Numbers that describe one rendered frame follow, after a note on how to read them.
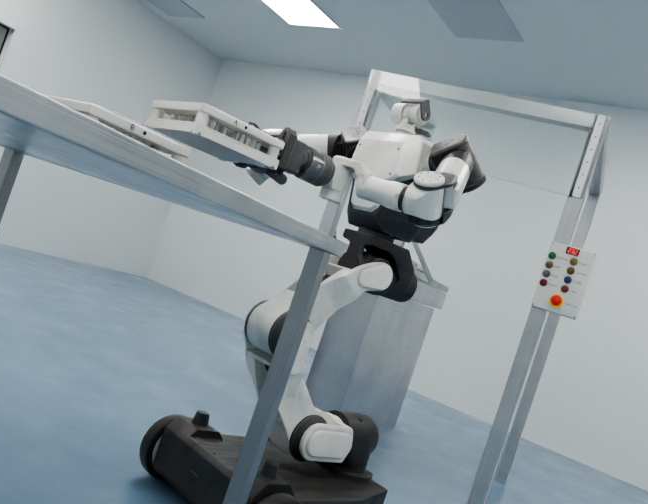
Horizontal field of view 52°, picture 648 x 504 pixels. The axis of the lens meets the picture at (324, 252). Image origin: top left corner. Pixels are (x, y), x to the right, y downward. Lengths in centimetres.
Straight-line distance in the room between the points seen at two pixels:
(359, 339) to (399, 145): 130
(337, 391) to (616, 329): 320
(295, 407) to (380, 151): 79
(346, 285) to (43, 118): 130
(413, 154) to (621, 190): 419
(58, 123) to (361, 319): 242
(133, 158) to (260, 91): 730
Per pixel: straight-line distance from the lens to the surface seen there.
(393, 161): 198
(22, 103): 76
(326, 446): 205
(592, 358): 583
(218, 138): 155
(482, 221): 626
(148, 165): 90
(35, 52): 730
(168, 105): 166
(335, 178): 178
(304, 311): 149
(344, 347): 309
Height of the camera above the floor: 76
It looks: 2 degrees up
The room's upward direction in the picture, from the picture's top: 19 degrees clockwise
